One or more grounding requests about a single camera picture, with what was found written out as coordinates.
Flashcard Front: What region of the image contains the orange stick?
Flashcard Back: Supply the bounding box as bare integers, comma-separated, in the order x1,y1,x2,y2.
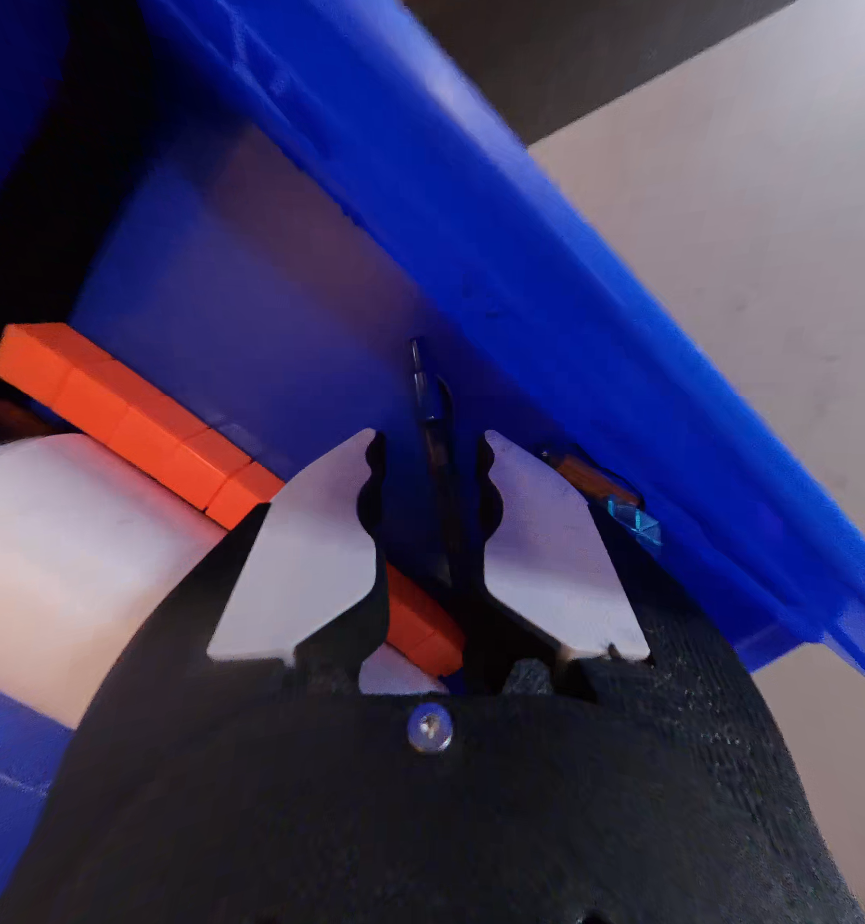
0,322,467,680

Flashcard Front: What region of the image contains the brown wooden stick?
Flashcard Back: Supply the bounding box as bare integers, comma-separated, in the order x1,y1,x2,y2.
541,451,644,510

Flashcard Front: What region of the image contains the dark pen with clip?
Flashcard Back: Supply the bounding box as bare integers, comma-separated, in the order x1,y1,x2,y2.
408,338,464,587

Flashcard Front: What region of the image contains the white cylindrical roll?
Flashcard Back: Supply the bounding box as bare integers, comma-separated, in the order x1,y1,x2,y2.
0,433,449,732

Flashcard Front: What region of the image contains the clear acrylic cube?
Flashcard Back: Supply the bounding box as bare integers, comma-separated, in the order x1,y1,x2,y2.
606,498,664,551

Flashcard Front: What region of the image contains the blue plastic bin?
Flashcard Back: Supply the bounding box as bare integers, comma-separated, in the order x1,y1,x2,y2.
0,0,865,924

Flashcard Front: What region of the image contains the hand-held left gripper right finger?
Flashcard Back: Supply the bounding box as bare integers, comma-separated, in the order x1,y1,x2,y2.
476,431,651,661

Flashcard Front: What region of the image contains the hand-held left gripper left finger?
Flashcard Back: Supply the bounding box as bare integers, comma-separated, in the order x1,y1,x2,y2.
207,428,390,665

